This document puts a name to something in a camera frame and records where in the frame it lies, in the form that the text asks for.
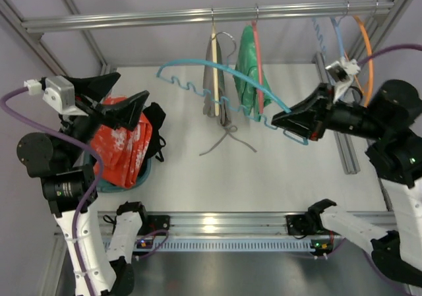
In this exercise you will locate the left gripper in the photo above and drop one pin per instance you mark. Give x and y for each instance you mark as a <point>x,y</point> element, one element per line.
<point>88,103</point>

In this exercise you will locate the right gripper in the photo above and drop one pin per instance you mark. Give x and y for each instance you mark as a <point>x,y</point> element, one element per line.
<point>322,111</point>

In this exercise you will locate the red white patterned trousers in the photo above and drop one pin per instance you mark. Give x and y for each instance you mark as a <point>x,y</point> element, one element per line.
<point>123,152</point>

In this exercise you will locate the teal blue hanger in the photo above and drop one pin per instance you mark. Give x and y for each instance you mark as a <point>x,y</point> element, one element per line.
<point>228,67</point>

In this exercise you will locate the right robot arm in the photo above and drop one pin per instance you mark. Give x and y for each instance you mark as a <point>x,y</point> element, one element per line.
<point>395,154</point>

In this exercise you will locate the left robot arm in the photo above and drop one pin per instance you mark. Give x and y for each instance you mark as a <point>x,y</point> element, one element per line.
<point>70,189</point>

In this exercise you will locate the green patterned trousers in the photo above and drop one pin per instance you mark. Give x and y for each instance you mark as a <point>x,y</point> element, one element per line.
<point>246,64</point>

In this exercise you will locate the light blue spiral hanger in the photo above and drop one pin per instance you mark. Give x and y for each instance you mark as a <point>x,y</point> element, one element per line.
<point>319,27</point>

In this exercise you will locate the brown grey trousers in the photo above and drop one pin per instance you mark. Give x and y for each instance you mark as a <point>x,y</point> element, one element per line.
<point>224,119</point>

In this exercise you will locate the orange hanger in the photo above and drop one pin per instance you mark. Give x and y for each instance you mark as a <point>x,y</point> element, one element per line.
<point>367,93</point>

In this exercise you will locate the pink hanger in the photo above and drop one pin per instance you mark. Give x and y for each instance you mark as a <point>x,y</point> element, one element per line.
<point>259,60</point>

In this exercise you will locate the beige wooden hanger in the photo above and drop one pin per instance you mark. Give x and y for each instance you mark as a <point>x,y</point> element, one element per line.
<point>214,70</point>

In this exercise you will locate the black clothes pile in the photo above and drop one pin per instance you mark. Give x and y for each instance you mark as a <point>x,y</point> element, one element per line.
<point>156,116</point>

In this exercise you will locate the teal laundry basket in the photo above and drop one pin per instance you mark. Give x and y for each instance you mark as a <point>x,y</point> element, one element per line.
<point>107,187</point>

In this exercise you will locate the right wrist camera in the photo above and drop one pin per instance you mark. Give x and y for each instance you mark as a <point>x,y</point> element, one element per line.
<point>350,67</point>

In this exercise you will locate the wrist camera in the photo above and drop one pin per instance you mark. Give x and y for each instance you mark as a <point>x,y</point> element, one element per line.
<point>58,93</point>
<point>350,67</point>

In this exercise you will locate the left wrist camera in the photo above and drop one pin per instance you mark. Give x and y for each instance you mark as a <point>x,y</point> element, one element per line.
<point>58,93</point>

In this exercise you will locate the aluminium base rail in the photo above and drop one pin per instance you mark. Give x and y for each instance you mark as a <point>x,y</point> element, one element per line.
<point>238,224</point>

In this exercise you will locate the aluminium hanging rail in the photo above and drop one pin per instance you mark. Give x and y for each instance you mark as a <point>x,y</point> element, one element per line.
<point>205,15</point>

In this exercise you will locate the left aluminium frame post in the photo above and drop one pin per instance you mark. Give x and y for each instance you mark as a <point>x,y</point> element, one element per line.
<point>26,55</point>

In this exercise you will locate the aluminium frame post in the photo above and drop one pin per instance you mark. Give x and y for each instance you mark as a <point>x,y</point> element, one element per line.
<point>26,55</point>
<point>379,27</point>

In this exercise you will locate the right aluminium frame post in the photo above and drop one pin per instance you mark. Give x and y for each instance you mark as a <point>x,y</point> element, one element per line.
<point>379,27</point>

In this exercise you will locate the light blue cable duct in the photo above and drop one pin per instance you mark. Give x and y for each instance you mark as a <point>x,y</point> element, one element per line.
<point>174,244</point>

